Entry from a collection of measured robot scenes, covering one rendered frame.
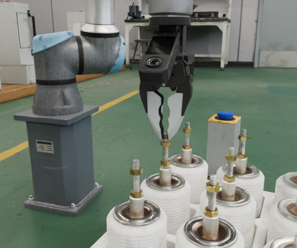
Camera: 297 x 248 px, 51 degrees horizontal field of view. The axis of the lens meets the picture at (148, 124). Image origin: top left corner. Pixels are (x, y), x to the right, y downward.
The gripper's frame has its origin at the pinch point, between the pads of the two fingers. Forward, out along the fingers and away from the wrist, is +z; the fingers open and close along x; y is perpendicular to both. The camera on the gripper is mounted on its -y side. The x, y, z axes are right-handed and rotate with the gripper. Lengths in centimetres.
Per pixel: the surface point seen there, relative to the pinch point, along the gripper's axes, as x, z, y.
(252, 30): 2, -24, 514
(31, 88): 177, 29, 180
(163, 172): 0.0, 7.4, -0.4
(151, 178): 2.6, 9.6, 0.6
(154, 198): 0.6, 11.0, -4.0
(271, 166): -24, 35, 78
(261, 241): -18.2, 17.0, -1.8
